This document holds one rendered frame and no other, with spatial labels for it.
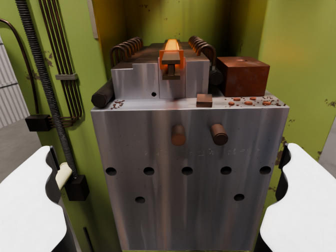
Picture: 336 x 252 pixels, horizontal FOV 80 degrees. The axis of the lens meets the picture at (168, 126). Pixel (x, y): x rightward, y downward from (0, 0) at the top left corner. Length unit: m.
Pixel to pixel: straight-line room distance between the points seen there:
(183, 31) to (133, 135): 0.58
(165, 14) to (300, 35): 0.49
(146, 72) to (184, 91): 0.09
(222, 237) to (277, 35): 0.55
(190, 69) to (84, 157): 0.49
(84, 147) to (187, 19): 0.61
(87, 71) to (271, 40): 0.49
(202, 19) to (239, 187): 0.65
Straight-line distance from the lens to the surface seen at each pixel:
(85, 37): 0.60
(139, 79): 0.43
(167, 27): 0.90
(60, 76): 0.63
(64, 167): 0.77
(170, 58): 0.33
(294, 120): 0.72
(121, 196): 0.53
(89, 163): 0.76
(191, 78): 0.43
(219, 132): 0.37
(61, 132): 0.70
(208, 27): 0.91
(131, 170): 0.47
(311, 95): 0.70
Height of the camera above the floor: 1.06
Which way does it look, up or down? 27 degrees down
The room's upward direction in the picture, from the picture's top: 2 degrees counter-clockwise
